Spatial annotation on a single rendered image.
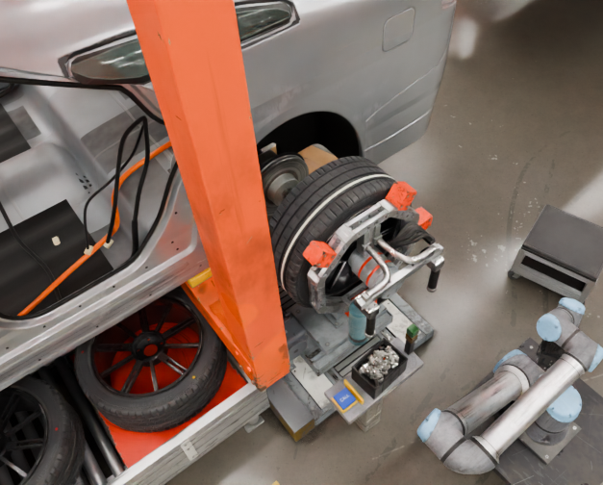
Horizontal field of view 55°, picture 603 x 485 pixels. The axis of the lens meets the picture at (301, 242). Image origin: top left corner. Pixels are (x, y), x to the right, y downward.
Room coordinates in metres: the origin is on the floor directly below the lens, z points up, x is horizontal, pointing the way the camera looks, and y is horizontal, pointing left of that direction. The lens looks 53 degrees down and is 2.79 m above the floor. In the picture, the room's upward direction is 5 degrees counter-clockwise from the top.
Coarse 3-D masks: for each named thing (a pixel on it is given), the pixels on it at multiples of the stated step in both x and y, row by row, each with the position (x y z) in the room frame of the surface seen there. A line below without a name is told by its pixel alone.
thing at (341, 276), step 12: (372, 204) 1.46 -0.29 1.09; (384, 228) 1.54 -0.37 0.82; (396, 228) 1.55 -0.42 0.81; (384, 240) 1.56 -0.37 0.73; (348, 252) 1.46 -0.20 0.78; (384, 252) 1.51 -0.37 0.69; (348, 264) 1.45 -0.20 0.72; (336, 276) 1.39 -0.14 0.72; (348, 276) 1.45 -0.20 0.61; (336, 288) 1.38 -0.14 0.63
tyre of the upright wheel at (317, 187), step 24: (336, 168) 1.59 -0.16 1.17; (360, 168) 1.60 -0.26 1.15; (312, 192) 1.48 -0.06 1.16; (360, 192) 1.45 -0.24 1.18; (384, 192) 1.49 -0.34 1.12; (288, 216) 1.43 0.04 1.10; (336, 216) 1.37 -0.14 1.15; (288, 240) 1.36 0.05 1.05; (312, 240) 1.31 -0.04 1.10; (288, 264) 1.30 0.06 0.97; (288, 288) 1.26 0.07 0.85
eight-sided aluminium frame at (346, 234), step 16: (384, 208) 1.41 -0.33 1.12; (352, 224) 1.35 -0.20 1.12; (368, 224) 1.34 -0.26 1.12; (336, 240) 1.30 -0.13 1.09; (352, 240) 1.29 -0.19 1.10; (336, 256) 1.25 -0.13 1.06; (320, 272) 1.23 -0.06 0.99; (320, 288) 1.21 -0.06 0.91; (368, 288) 1.38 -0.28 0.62; (320, 304) 1.21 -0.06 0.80; (336, 304) 1.26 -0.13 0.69
